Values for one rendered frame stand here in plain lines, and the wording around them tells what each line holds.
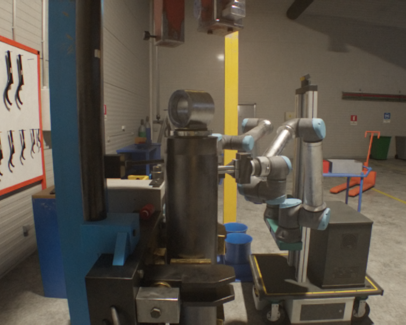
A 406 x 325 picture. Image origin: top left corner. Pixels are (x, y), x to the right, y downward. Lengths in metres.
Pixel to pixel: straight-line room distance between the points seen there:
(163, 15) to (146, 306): 1.10
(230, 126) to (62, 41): 2.74
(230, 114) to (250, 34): 8.98
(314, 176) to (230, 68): 2.20
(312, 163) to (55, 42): 1.46
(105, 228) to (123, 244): 0.09
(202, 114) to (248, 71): 11.06
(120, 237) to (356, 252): 1.78
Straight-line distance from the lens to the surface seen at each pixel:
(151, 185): 1.60
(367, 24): 14.27
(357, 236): 2.34
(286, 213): 2.07
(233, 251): 2.97
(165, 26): 1.33
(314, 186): 1.91
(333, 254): 2.32
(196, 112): 1.09
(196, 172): 1.08
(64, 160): 1.23
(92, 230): 1.08
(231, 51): 3.78
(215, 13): 0.99
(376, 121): 13.95
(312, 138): 1.79
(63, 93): 1.22
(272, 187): 1.36
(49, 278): 2.93
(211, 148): 1.10
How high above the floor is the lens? 1.54
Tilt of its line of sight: 8 degrees down
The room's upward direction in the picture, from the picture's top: straight up
